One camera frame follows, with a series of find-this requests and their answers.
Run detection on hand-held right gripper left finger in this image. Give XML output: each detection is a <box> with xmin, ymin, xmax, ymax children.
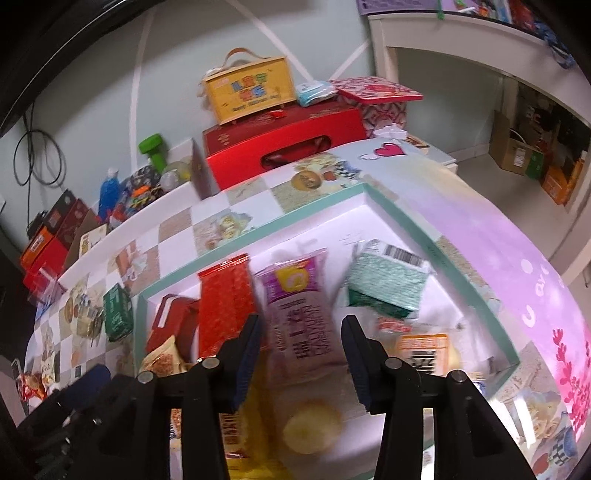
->
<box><xmin>82</xmin><ymin>314</ymin><xmax>262</xmax><ymax>480</ymax></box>

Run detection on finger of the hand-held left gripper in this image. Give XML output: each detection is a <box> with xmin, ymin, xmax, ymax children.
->
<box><xmin>58</xmin><ymin>364</ymin><xmax>112</xmax><ymax>409</ymax></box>

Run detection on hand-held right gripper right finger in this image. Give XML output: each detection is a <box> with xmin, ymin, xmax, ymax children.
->
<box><xmin>341</xmin><ymin>315</ymin><xmax>528</xmax><ymax>480</ymax></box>

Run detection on yellow snack packet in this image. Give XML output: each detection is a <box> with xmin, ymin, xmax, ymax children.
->
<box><xmin>226</xmin><ymin>369</ymin><xmax>288</xmax><ymax>480</ymax></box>

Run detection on large red snack packet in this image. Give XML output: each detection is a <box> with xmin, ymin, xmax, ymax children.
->
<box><xmin>198</xmin><ymin>253</ymin><xmax>258</xmax><ymax>361</ymax></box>

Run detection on orange biscuit snack bag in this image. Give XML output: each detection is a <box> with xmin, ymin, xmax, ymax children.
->
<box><xmin>140</xmin><ymin>335</ymin><xmax>186</xmax><ymax>376</ymax></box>

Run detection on pink purple snack packet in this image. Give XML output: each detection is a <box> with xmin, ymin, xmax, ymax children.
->
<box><xmin>255</xmin><ymin>248</ymin><xmax>348</xmax><ymax>372</ymax></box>

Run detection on small red box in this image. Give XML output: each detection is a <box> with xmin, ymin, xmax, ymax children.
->
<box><xmin>144</xmin><ymin>294</ymin><xmax>202</xmax><ymax>357</ymax></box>

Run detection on teal snack packet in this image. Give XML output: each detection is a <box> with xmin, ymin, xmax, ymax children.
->
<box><xmin>345</xmin><ymin>239</ymin><xmax>433</xmax><ymax>320</ymax></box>

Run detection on teal rimmed white tray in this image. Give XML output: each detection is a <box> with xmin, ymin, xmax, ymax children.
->
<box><xmin>135</xmin><ymin>181</ymin><xmax>521</xmax><ymax>480</ymax></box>

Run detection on red white snack packet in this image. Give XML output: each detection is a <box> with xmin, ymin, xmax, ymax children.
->
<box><xmin>378</xmin><ymin>318</ymin><xmax>413</xmax><ymax>336</ymax></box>

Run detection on red cookie snack bag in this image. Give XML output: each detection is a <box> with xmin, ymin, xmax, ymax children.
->
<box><xmin>17</xmin><ymin>370</ymin><xmax>48</xmax><ymax>401</ymax></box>

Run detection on orange packet with barcode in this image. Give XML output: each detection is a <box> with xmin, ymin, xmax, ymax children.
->
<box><xmin>396</xmin><ymin>333</ymin><xmax>452</xmax><ymax>376</ymax></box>

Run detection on green box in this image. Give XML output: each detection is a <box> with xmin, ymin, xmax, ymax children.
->
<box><xmin>103</xmin><ymin>283</ymin><xmax>136</xmax><ymax>343</ymax></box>

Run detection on clear plastic container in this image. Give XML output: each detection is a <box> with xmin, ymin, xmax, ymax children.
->
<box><xmin>27</xmin><ymin>267</ymin><xmax>66</xmax><ymax>306</ymax></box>

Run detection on orange box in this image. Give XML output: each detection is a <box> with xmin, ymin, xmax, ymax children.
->
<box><xmin>20</xmin><ymin>188</ymin><xmax>78</xmax><ymax>269</ymax></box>

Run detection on small black device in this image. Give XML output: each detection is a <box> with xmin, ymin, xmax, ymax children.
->
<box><xmin>27</xmin><ymin>209</ymin><xmax>50</xmax><ymax>237</ymax></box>

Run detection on blue bottle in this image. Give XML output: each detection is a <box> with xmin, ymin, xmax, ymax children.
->
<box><xmin>98</xmin><ymin>167</ymin><xmax>124</xmax><ymax>219</ymax></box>

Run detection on colourful toy pile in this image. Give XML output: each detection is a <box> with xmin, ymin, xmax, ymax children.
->
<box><xmin>119</xmin><ymin>167</ymin><xmax>163</xmax><ymax>209</ymax></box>

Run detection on open cardboard box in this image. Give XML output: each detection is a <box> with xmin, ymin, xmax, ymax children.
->
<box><xmin>78</xmin><ymin>137</ymin><xmax>221</xmax><ymax>260</ymax></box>

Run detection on clear round ball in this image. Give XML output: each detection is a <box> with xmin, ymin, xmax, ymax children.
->
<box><xmin>161</xmin><ymin>161</ymin><xmax>193</xmax><ymax>193</ymax></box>

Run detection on red gift box with slot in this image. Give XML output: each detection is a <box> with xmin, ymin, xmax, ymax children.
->
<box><xmin>202</xmin><ymin>103</ymin><xmax>369</xmax><ymax>193</ymax></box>

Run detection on red patterned tin box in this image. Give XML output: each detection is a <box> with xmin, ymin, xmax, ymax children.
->
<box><xmin>329</xmin><ymin>75</ymin><xmax>424</xmax><ymax>138</ymax></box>

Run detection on blue white wipes pack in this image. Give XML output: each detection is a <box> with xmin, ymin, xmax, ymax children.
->
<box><xmin>294</xmin><ymin>80</ymin><xmax>341</xmax><ymax>108</ymax></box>

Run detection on stacked cardboard boxes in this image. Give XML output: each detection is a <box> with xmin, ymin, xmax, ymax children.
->
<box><xmin>488</xmin><ymin>110</ymin><xmax>588</xmax><ymax>206</ymax></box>

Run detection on white shelf unit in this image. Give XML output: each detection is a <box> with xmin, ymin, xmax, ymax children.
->
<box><xmin>368</xmin><ymin>11</ymin><xmax>591</xmax><ymax>214</ymax></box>

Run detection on black monitor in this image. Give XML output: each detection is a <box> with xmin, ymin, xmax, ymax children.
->
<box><xmin>0</xmin><ymin>0</ymin><xmax>155</xmax><ymax>136</ymax></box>

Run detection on black cable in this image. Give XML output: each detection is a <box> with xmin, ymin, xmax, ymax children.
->
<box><xmin>13</xmin><ymin>111</ymin><xmax>64</xmax><ymax>186</ymax></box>

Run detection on yellow box with handle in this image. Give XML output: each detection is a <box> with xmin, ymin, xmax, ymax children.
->
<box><xmin>200</xmin><ymin>47</ymin><xmax>297</xmax><ymax>126</ymax></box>

